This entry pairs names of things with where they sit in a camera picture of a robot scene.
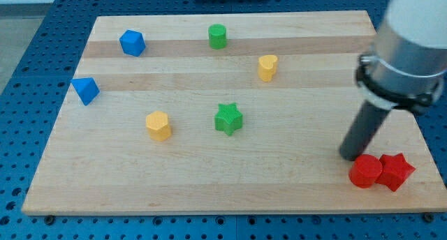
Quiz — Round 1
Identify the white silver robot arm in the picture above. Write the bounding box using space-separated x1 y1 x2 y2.
356 0 446 113

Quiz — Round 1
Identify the wooden board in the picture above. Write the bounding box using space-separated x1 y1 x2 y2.
22 11 446 216

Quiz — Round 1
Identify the yellow heart block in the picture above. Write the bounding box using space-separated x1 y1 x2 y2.
258 54 279 82

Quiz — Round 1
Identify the green star block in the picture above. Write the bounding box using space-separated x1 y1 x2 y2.
214 103 243 136

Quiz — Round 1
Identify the yellow hexagon block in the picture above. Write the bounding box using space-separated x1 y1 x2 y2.
145 111 172 142

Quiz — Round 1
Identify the green cylinder block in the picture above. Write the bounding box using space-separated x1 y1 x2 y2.
208 24 227 50

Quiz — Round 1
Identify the blue cube block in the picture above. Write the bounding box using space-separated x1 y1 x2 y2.
119 29 146 57

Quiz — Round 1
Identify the blue triangular prism block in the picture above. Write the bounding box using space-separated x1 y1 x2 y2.
71 77 100 106

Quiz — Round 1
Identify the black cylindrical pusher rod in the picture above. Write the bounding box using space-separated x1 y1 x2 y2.
339 101 390 161

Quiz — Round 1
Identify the red cylinder block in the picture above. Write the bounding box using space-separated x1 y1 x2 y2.
349 154 383 188

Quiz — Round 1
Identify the red star block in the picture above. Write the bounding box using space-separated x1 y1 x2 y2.
375 153 416 192

